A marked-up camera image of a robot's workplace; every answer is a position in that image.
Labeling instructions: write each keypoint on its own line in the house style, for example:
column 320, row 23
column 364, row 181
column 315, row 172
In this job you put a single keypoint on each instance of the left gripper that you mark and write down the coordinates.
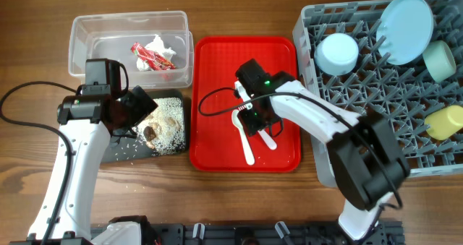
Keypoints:
column 140, row 110

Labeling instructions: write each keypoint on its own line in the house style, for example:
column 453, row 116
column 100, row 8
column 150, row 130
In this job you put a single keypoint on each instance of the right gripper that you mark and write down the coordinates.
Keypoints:
column 248, row 121

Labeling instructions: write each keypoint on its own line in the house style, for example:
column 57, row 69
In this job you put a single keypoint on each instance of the pink plastic fork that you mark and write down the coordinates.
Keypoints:
column 271, row 144

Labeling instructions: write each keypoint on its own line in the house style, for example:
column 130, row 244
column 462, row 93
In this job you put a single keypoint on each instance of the white plastic spoon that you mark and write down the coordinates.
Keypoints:
column 249, row 157

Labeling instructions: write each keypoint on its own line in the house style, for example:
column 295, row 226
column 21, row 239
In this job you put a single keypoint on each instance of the red snack wrapper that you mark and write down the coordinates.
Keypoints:
column 154, row 60

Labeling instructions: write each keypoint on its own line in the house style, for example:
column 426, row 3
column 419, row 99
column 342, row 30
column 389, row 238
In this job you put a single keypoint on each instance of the white tissue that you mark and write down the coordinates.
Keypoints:
column 157, row 45

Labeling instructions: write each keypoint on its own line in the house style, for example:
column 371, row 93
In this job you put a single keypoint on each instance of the light blue bowl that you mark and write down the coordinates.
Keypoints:
column 337, row 54

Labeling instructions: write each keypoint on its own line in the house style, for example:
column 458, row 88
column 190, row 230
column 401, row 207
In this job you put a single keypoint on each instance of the light blue plate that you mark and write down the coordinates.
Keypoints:
column 405, row 30

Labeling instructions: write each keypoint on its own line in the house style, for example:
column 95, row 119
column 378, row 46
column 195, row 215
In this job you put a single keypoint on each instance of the yellow plastic cup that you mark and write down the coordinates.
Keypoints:
column 445, row 122

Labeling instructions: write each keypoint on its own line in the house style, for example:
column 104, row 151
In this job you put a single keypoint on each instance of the green bowl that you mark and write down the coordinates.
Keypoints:
column 439, row 61

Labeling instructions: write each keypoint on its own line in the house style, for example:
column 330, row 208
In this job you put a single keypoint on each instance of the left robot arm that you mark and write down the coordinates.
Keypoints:
column 97, row 111

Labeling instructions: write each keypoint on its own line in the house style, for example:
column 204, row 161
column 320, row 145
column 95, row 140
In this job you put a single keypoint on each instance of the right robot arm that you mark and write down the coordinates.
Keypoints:
column 368, row 164

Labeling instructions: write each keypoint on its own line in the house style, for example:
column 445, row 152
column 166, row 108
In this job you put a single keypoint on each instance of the grey dishwasher rack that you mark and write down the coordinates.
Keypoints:
column 404, row 94

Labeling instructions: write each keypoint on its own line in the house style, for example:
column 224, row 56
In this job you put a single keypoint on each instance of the food scraps and rice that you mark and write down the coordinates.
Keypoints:
column 164, row 125

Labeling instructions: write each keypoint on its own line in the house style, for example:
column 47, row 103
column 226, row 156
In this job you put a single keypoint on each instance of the black plastic tray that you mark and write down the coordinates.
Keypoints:
column 126, row 152

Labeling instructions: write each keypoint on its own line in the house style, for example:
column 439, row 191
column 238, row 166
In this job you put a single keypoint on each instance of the red serving tray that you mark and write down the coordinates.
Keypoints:
column 215, row 144

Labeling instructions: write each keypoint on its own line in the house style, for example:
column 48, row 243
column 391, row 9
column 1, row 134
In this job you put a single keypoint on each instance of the clear plastic bin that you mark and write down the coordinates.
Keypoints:
column 111, row 36

